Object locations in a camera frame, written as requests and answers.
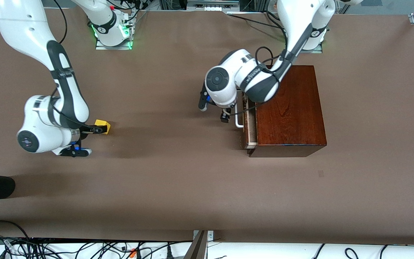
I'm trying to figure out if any yellow block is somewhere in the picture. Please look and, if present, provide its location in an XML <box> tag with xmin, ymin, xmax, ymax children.
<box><xmin>95</xmin><ymin>119</ymin><xmax>111</xmax><ymax>135</ymax></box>

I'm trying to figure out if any dark brown wooden cabinet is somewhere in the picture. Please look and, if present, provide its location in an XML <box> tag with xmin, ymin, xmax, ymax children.
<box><xmin>249</xmin><ymin>65</ymin><xmax>327</xmax><ymax>158</ymax></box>

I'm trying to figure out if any grey power strip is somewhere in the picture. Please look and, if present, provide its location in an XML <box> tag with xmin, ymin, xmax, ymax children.
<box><xmin>187</xmin><ymin>0</ymin><xmax>240</xmax><ymax>12</ymax></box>

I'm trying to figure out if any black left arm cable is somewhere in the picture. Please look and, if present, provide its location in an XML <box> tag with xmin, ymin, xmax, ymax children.
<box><xmin>229</xmin><ymin>11</ymin><xmax>290</xmax><ymax>116</ymax></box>

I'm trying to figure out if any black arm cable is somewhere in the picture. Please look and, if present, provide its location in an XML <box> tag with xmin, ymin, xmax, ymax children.
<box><xmin>229</xmin><ymin>11</ymin><xmax>290</xmax><ymax>116</ymax></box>
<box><xmin>51</xmin><ymin>0</ymin><xmax>68</xmax><ymax>45</ymax></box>

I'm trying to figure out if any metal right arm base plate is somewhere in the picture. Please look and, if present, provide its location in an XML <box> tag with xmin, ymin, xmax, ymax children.
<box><xmin>96</xmin><ymin>11</ymin><xmax>134</xmax><ymax>50</ymax></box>

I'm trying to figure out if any black cable on table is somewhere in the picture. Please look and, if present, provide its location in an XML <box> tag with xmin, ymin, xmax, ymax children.
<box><xmin>227</xmin><ymin>12</ymin><xmax>283</xmax><ymax>29</ymax></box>

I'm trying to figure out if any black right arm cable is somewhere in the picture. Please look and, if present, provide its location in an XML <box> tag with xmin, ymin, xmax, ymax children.
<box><xmin>51</xmin><ymin>0</ymin><xmax>68</xmax><ymax>45</ymax></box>

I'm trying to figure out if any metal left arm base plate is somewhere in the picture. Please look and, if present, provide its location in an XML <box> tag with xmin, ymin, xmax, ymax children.
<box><xmin>300</xmin><ymin>18</ymin><xmax>323</xmax><ymax>54</ymax></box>

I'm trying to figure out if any small metal bracket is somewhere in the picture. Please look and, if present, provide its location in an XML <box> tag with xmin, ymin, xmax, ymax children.
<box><xmin>193</xmin><ymin>230</ymin><xmax>214</xmax><ymax>241</ymax></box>

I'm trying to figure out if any dark metal post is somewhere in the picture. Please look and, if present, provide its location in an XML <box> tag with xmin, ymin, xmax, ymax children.
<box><xmin>184</xmin><ymin>231</ymin><xmax>208</xmax><ymax>259</ymax></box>

